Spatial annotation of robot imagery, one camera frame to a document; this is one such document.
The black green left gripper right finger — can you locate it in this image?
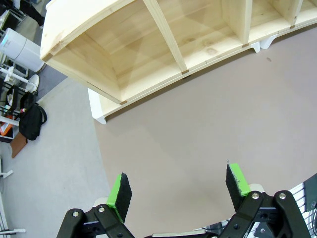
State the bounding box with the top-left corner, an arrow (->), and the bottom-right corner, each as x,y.
217,161 -> 312,238

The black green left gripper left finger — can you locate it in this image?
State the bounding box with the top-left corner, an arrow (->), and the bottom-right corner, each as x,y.
56,172 -> 136,238

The brown wooden board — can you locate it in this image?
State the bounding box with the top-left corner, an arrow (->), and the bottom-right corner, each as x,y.
11,131 -> 28,159

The black backpack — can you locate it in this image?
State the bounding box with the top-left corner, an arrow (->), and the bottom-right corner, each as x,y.
18,103 -> 48,141

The black storage rack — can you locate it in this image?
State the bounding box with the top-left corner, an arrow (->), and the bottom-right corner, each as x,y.
0,81 -> 22,139

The white floor stand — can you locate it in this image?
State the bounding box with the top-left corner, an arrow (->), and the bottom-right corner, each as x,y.
0,66 -> 40,94

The light wooden compartment shelf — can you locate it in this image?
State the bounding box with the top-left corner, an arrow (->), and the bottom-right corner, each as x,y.
40,0 -> 317,105

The white air purifier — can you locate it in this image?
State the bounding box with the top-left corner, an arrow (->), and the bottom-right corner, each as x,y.
0,27 -> 45,73

